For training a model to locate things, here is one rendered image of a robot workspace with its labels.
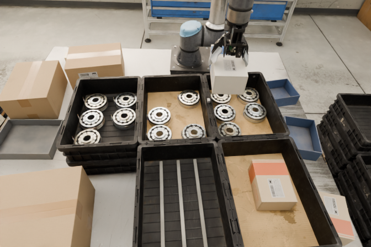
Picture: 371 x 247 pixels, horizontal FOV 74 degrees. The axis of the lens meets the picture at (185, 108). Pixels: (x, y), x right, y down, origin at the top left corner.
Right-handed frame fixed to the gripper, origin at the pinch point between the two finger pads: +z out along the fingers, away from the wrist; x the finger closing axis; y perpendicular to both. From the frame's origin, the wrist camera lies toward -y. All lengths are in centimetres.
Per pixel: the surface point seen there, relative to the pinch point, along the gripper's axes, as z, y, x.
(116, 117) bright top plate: 25, 7, -47
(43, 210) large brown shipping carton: 21, 49, -60
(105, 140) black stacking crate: 29, 17, -50
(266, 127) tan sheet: 28.4, 8.1, 21.3
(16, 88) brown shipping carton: 26, -10, -99
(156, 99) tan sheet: 28.6, -7.9, -30.1
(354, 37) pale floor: 113, -214, 210
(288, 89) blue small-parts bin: 39, -29, 45
